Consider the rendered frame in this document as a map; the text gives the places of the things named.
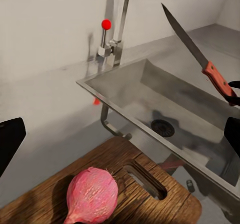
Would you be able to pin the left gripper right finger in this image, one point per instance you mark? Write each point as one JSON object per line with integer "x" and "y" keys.
{"x": 232, "y": 133}

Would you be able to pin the cutting board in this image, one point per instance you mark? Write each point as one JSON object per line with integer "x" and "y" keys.
{"x": 46, "y": 203}

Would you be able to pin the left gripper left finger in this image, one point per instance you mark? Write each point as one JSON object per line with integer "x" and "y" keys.
{"x": 12, "y": 133}

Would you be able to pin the parer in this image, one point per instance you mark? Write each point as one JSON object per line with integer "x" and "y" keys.
{"x": 208, "y": 68}

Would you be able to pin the drop in sink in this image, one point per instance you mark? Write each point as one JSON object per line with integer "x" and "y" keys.
{"x": 167, "y": 96}

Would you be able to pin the vidalia onion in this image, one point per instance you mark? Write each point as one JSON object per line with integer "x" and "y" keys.
{"x": 91, "y": 197}

